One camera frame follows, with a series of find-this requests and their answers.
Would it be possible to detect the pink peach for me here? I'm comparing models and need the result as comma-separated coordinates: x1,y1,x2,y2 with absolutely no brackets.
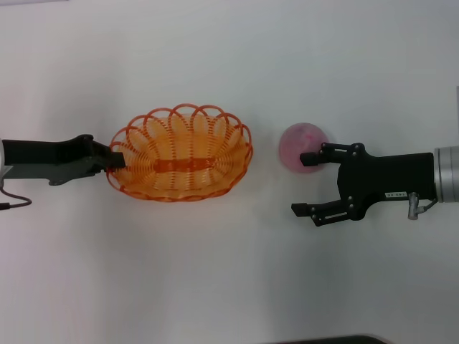
278,122,330,175

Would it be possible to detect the dark thin cable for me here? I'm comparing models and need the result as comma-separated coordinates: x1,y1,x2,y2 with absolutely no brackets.
0,178,33,211

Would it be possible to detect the orange woven plastic basket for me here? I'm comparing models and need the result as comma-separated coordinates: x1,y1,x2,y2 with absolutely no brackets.
106,103,254,204

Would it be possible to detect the black rounded robot base part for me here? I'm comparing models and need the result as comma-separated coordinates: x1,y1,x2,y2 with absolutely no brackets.
283,335,390,344

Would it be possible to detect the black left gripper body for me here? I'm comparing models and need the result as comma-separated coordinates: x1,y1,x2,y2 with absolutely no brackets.
1,134,100,186

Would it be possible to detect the silver metal cable connector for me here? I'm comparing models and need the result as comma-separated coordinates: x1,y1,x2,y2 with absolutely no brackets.
407,192,437,219

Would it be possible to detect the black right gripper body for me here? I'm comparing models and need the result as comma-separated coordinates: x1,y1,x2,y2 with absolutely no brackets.
336,145,437,221

